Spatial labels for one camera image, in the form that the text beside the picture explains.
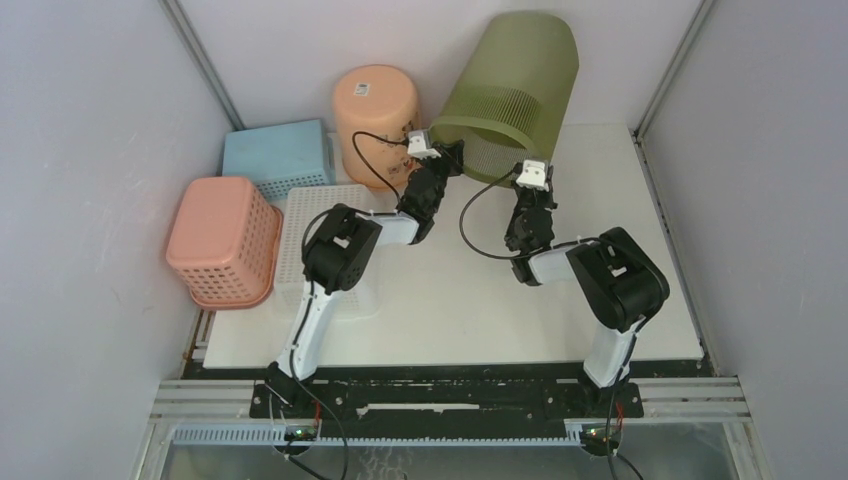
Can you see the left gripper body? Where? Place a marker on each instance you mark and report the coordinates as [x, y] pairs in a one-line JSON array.
[[436, 166]]

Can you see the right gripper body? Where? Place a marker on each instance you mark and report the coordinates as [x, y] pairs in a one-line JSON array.
[[525, 202]]

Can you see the green mesh waste bin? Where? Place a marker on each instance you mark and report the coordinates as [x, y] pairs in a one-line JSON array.
[[510, 101]]

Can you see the orange capybara bucket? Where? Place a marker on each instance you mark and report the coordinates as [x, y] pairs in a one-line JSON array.
[[374, 107]]

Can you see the clear white plastic tray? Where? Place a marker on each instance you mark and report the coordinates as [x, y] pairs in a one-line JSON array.
[[302, 205]]

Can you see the blue plastic basket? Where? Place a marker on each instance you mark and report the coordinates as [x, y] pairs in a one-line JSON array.
[[279, 158]]

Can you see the pink plastic basket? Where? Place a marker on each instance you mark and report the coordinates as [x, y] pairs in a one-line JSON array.
[[224, 243]]

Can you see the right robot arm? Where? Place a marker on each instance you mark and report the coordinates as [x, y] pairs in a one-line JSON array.
[[622, 285]]

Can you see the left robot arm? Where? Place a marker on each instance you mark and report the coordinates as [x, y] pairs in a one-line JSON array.
[[336, 249]]

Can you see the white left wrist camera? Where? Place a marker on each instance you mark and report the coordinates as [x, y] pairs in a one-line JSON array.
[[420, 146]]

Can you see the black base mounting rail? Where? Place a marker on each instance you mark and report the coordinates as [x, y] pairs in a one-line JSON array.
[[466, 402]]

